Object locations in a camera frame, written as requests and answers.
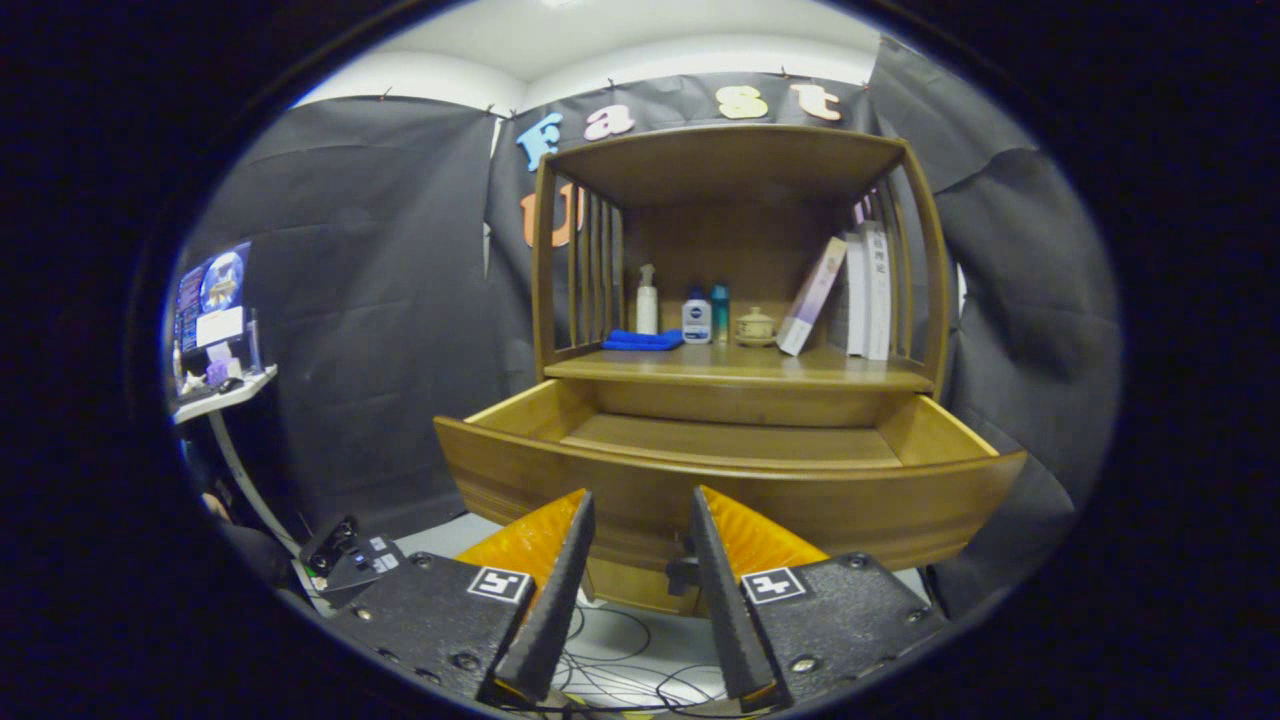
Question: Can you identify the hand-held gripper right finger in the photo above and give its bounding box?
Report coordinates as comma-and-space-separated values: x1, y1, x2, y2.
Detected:
690, 485, 949, 713

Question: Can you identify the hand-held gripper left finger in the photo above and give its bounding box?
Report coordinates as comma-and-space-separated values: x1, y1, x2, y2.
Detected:
325, 487, 598, 706

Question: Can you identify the wooden drawer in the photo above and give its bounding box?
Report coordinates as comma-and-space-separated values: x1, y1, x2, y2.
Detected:
432, 378, 1029, 598

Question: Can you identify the wooden cabinet door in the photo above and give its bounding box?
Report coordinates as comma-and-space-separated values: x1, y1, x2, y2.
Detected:
585, 558, 691, 616

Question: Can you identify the wooden countertop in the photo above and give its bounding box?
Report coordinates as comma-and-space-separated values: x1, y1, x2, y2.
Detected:
543, 343, 936, 393

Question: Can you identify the wooden cabinet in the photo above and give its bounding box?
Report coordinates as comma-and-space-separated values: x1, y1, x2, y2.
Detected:
432, 122, 1029, 619

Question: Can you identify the black device with buttons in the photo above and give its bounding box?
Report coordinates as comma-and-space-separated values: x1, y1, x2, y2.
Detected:
300, 515, 408, 608

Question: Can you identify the folded blue cloth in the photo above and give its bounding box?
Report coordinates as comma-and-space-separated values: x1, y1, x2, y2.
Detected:
602, 329, 686, 352

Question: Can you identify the purple cover book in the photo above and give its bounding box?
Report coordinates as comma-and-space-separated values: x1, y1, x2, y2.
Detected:
776, 236, 848, 357

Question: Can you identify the plain white book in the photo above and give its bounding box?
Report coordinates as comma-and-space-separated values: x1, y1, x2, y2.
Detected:
846, 230, 869, 357

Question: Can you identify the white book with lettered spine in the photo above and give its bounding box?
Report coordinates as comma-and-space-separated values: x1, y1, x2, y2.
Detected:
862, 220, 893, 362

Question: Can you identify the white side table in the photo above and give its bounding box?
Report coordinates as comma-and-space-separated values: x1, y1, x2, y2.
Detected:
170, 365, 301, 556

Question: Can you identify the computer monitor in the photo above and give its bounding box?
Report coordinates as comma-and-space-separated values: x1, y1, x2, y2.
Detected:
172, 242, 253, 353

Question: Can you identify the tangle of black cables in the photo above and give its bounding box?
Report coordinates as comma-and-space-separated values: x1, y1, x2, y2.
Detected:
500, 590, 741, 716

